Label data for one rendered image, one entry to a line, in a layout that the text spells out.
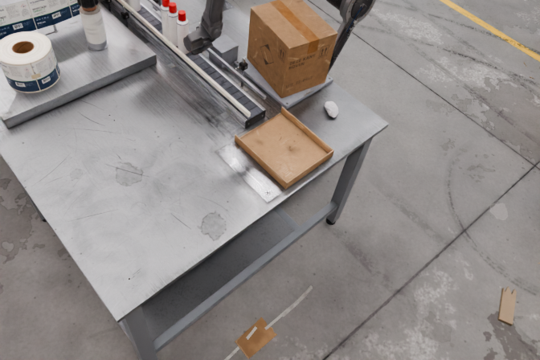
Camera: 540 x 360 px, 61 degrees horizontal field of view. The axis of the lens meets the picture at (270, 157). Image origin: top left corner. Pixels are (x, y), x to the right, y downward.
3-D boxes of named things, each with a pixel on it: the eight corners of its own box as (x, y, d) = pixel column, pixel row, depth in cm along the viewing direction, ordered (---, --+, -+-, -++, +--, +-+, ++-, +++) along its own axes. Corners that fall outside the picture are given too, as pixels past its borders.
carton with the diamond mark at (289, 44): (246, 58, 212) (250, 6, 191) (288, 44, 222) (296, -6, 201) (281, 99, 197) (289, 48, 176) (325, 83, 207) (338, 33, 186)
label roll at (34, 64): (67, 83, 186) (57, 55, 175) (14, 99, 178) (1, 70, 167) (52, 55, 196) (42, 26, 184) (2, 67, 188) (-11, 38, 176)
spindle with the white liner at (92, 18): (83, 42, 203) (67, -19, 179) (102, 35, 207) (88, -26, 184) (94, 53, 199) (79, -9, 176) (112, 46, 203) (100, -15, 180)
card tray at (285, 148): (234, 141, 182) (235, 134, 179) (281, 112, 195) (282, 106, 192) (285, 189, 170) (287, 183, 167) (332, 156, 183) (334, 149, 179)
